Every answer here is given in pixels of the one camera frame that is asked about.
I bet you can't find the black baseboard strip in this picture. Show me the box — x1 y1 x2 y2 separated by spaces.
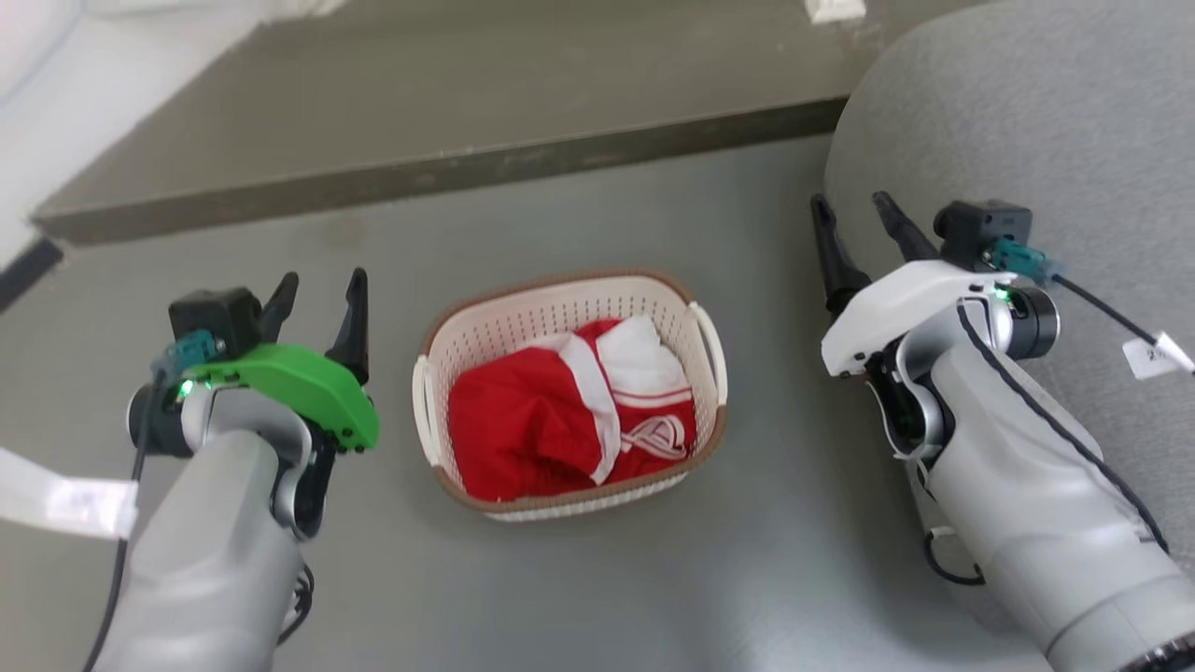
0 237 64 314

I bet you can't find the red and white garment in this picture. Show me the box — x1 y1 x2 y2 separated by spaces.
447 315 698 503

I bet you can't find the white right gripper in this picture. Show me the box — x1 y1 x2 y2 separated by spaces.
810 191 1014 379

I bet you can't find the white left cable label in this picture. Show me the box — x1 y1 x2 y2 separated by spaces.
0 446 139 540

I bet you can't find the white plastic laundry basket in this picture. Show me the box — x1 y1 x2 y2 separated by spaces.
412 269 729 522

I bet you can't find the white cable label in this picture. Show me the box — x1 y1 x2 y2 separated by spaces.
1122 331 1195 382
0 446 139 540

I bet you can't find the grey fabric sofa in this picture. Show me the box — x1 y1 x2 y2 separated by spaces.
823 0 1195 645

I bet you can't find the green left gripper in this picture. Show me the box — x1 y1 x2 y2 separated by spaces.
187 268 380 454

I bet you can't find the black right camera cable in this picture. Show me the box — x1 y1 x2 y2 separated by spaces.
1053 273 1160 346

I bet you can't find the white right cable label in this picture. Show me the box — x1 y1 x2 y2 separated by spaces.
1122 331 1195 382

